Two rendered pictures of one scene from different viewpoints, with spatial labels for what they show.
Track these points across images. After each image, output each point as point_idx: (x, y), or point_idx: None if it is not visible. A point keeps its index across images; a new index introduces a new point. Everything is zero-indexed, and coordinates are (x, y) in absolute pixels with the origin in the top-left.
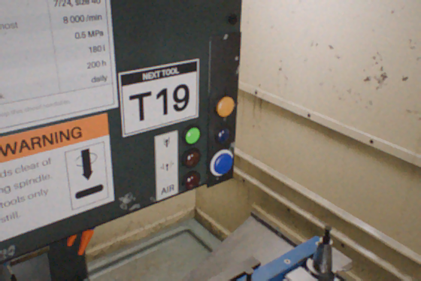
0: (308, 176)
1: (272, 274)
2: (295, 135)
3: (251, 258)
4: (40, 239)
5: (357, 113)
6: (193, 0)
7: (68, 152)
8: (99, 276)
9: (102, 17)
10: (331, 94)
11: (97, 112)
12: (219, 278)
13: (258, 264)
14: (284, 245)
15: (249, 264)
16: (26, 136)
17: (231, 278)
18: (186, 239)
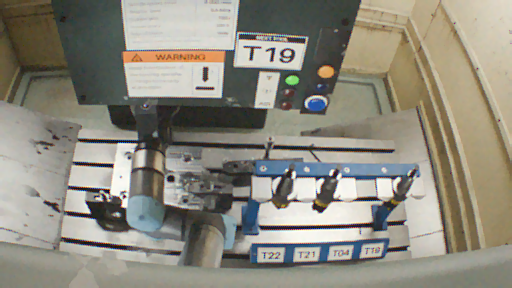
0: (458, 111)
1: (366, 173)
2: (465, 75)
3: (391, 141)
4: (172, 102)
5: (502, 93)
6: (310, 4)
7: (194, 65)
8: None
9: (232, 3)
10: (495, 65)
11: (218, 49)
12: (359, 142)
13: (392, 149)
14: (423, 145)
15: (386, 146)
16: (171, 53)
17: (366, 147)
18: (368, 91)
